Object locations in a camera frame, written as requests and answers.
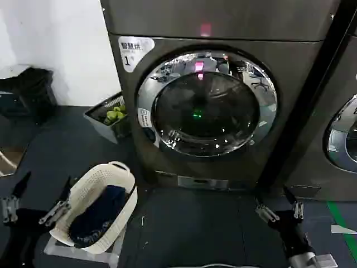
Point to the grey dryer with numbered sticker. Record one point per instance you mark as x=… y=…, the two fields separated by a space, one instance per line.
x=290 y=92

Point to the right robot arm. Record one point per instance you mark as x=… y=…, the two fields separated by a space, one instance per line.
x=306 y=259

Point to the small metal hex key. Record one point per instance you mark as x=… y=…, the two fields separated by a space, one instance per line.
x=142 y=220

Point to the grey slotted storage bin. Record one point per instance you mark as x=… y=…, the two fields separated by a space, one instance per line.
x=96 y=123

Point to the plain grey dryer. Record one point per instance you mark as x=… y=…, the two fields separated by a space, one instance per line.
x=320 y=83

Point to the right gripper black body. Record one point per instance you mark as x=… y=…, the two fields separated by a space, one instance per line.
x=291 y=231

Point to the chrome-rimmed dryer door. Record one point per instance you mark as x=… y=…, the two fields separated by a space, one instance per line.
x=344 y=139

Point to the white floor tape piece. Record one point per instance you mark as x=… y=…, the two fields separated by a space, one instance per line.
x=344 y=229

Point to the white perforated laundry basket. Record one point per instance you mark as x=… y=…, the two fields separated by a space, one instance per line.
x=92 y=181

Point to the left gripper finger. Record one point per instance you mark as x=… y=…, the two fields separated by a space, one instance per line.
x=16 y=192
x=62 y=199

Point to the green floor tape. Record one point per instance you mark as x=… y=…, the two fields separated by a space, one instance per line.
x=341 y=223

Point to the white numbered sticker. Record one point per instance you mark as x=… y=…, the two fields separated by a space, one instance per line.
x=131 y=53

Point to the clear acrylic stand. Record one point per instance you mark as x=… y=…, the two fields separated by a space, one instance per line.
x=83 y=255

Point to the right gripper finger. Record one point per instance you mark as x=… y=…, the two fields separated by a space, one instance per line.
x=298 y=210
x=266 y=213

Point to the brown cardboard sheet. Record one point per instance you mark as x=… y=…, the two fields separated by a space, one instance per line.
x=11 y=162

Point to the green round items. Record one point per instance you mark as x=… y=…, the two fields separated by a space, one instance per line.
x=115 y=113

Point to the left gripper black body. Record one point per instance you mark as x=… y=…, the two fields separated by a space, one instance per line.
x=26 y=226

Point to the round glass dryer door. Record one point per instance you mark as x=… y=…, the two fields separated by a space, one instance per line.
x=206 y=111

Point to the dark blue garment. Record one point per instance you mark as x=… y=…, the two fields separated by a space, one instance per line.
x=97 y=215

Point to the black plastic crate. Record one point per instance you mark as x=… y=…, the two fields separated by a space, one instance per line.
x=30 y=92

